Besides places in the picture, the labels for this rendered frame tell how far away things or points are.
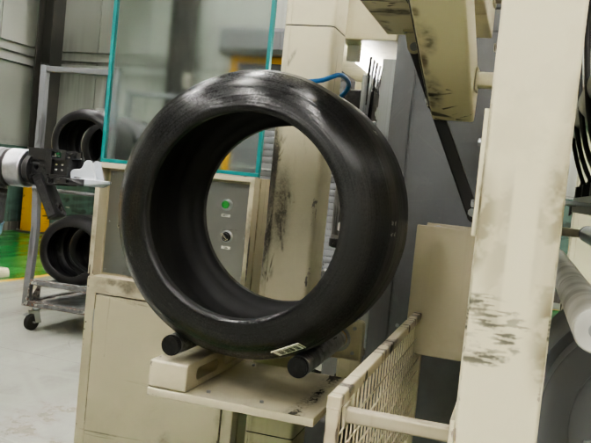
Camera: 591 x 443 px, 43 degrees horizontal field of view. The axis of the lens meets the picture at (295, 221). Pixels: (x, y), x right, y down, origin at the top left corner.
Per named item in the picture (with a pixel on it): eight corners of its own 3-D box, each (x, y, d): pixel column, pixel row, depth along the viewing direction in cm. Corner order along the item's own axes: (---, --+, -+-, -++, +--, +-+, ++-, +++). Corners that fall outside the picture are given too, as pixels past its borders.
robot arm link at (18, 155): (0, 185, 176) (25, 186, 185) (18, 187, 174) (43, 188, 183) (3, 146, 175) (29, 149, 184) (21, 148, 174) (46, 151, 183)
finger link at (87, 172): (105, 162, 169) (69, 158, 172) (102, 188, 169) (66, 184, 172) (112, 163, 172) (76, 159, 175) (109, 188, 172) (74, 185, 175)
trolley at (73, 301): (110, 306, 675) (128, 89, 665) (175, 316, 658) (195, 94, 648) (16, 330, 547) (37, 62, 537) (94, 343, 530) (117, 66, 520)
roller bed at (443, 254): (415, 337, 194) (427, 222, 193) (474, 346, 190) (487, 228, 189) (403, 352, 175) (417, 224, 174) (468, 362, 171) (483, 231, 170)
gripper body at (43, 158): (68, 150, 171) (22, 146, 174) (64, 188, 171) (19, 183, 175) (86, 152, 178) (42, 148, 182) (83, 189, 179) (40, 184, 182)
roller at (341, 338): (338, 324, 185) (351, 337, 184) (325, 337, 186) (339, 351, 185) (296, 352, 151) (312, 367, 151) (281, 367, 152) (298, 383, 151)
